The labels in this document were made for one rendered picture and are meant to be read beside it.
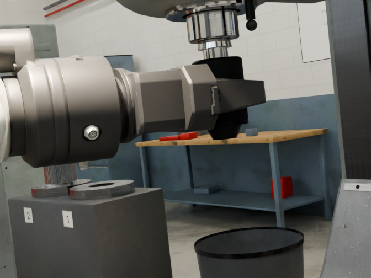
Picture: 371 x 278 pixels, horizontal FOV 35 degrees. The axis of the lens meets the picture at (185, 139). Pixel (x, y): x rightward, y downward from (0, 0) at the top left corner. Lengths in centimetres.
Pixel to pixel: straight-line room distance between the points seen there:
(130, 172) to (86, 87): 749
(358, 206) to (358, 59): 21
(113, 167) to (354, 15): 702
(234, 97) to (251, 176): 615
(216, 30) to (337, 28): 41
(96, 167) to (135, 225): 728
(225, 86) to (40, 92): 16
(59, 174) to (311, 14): 518
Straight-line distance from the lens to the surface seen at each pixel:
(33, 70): 47
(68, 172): 89
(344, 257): 90
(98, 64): 49
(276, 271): 243
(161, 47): 776
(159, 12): 56
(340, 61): 92
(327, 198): 582
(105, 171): 788
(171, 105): 49
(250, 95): 53
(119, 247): 78
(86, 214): 77
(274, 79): 628
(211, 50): 54
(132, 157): 797
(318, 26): 589
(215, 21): 53
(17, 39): 49
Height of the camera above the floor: 122
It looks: 3 degrees down
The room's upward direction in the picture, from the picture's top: 6 degrees counter-clockwise
